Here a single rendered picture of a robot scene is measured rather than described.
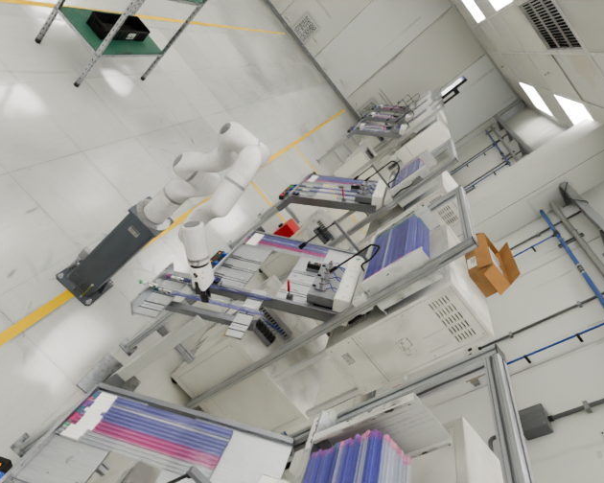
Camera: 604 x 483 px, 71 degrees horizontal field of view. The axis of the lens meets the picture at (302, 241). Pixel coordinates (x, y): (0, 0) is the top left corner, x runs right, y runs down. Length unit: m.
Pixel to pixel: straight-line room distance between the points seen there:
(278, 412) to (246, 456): 1.14
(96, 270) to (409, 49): 8.96
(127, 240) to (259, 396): 1.11
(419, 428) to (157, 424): 0.82
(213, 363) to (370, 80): 8.87
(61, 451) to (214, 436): 0.44
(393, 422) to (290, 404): 1.37
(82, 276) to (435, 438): 2.05
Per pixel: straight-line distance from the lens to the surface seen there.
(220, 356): 2.45
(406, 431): 1.20
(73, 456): 1.54
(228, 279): 2.25
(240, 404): 2.63
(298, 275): 2.33
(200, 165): 1.95
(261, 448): 1.46
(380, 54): 10.55
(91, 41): 3.88
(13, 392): 2.42
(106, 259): 2.49
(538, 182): 5.15
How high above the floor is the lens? 2.17
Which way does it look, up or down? 27 degrees down
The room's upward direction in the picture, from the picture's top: 54 degrees clockwise
